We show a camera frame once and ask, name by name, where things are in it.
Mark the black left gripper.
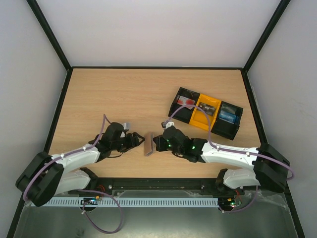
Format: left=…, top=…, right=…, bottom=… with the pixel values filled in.
left=111, top=132, right=145, bottom=153

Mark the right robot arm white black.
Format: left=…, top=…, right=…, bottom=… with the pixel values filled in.
left=153, top=125, right=290, bottom=194

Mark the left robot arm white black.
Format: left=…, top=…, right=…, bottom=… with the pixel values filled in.
left=15, top=122, right=145, bottom=206

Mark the red white card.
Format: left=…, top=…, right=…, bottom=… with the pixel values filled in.
left=177, top=96, right=196, bottom=110

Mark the dark card in yellow bin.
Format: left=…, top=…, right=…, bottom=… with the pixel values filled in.
left=199, top=103, right=215, bottom=117

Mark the black bin left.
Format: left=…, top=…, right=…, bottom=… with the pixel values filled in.
left=168, top=87, right=200, bottom=124

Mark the black bin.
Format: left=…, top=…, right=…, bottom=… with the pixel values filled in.
left=211, top=101, right=243, bottom=140
left=168, top=87, right=200, bottom=124

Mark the yellow bin middle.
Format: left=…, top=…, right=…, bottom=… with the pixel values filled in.
left=189, top=94, right=221, bottom=131

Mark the black bin right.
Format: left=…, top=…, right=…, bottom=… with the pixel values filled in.
left=211, top=101, right=243, bottom=140

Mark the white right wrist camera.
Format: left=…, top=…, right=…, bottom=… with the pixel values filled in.
left=161, top=120, right=175, bottom=130

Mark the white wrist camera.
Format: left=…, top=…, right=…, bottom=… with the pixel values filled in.
left=120, top=122, right=131, bottom=138
left=161, top=120, right=175, bottom=130

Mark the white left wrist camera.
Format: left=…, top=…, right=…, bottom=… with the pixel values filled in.
left=120, top=122, right=131, bottom=138

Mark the black aluminium front rail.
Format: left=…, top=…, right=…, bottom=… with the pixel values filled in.
left=26, top=176, right=288, bottom=195

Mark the light blue slotted cable duct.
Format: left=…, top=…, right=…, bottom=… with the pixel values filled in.
left=45, top=197, right=218, bottom=208

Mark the black frame post left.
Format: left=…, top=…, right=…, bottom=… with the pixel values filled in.
left=26, top=0, right=72, bottom=72

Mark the black frame post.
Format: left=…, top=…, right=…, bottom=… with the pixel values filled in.
left=243, top=0, right=291, bottom=72
left=26, top=0, right=72, bottom=72

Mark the black frame post right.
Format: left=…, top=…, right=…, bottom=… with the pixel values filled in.
left=243, top=0, right=291, bottom=72

